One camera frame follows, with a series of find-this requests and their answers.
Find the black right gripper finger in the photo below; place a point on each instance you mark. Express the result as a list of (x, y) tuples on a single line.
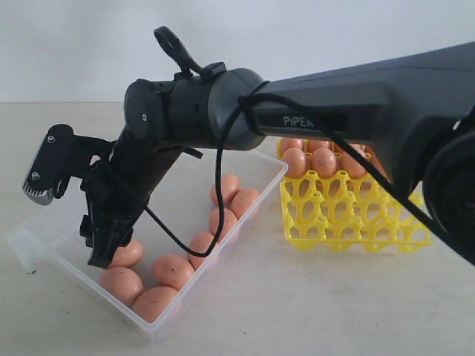
[(87, 231)]

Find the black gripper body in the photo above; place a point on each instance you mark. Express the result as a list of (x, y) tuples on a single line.
[(111, 200)]

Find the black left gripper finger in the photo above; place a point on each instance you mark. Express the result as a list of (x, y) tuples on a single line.
[(105, 237)]

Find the clear plastic storage box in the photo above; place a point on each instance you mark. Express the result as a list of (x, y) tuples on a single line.
[(181, 201)]

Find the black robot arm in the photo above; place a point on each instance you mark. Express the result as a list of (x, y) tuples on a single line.
[(416, 112)]

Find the yellow plastic egg tray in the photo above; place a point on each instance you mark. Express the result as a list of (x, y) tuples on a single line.
[(341, 211)]

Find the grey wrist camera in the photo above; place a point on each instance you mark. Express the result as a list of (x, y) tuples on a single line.
[(61, 155)]

